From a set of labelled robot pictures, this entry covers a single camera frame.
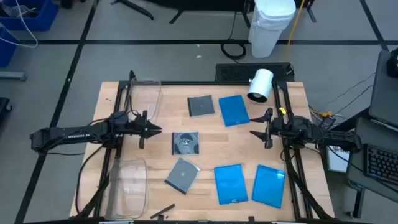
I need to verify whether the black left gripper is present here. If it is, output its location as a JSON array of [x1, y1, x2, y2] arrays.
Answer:
[[132, 110, 163, 150]]

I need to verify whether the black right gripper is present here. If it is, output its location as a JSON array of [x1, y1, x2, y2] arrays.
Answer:
[[249, 107, 289, 150]]

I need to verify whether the blue jewel case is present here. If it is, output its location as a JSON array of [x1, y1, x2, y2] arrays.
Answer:
[[251, 164, 287, 210], [218, 94, 251, 128], [213, 164, 249, 205]]

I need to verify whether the CD jewel case printed cover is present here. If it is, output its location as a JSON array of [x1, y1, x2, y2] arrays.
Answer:
[[171, 131, 200, 156]]

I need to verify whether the clear plastic bin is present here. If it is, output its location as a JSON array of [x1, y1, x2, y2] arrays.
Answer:
[[129, 77, 163, 124], [104, 157, 149, 221]]

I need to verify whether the grey CD jewel case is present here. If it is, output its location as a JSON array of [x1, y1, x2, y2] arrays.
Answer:
[[187, 95, 216, 118], [164, 157, 201, 195]]

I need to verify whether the white cylinder lamp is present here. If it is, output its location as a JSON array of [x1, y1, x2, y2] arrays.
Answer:
[[246, 68, 274, 103]]

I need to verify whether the black perforated box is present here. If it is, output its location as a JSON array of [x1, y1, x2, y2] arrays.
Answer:
[[215, 62, 295, 82]]

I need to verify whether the white printed paper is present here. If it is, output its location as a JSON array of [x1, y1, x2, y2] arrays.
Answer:
[[325, 144, 351, 174]]

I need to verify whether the black flat strip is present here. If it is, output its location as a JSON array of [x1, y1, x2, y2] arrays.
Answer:
[[150, 203, 176, 220]]

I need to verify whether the white trash bin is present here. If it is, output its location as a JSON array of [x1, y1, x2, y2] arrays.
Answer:
[[248, 0, 297, 59]]

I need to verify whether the grey desk top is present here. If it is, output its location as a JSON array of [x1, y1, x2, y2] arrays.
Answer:
[[346, 117, 398, 203]]

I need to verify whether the black desk leg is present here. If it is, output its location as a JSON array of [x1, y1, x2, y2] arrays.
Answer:
[[353, 186, 366, 218]]

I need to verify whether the black keyboard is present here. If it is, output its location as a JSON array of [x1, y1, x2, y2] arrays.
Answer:
[[363, 142, 398, 187]]

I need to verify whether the grey flat panel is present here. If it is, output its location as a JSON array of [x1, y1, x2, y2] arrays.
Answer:
[[368, 49, 398, 128]]

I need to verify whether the black equipment stand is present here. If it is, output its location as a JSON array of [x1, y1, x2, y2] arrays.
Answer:
[[110, 0, 317, 28]]

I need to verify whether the black round device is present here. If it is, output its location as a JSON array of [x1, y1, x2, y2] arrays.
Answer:
[[386, 47, 398, 78]]

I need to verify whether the grey metal bar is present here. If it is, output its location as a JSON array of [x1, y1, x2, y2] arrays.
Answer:
[[0, 70, 27, 82]]

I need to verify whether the black floor object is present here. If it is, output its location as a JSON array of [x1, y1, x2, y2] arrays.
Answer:
[[0, 96, 13, 121]]

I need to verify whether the blue storage crate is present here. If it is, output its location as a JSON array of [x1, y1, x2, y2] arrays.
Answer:
[[0, 26, 19, 68], [0, 0, 59, 32]]

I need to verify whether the black aluminium table frame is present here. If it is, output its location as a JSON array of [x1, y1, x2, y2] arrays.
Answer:
[[70, 70, 335, 224]]

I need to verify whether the black coiled cable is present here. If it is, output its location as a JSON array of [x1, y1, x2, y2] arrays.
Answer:
[[220, 12, 247, 60]]

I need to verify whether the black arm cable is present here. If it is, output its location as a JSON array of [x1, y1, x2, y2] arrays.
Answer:
[[74, 143, 106, 215]]

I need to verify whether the yellow cable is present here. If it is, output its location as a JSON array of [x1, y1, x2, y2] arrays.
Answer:
[[284, 0, 307, 63]]

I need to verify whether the white cable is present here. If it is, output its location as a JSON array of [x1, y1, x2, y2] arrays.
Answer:
[[0, 0, 39, 49]]

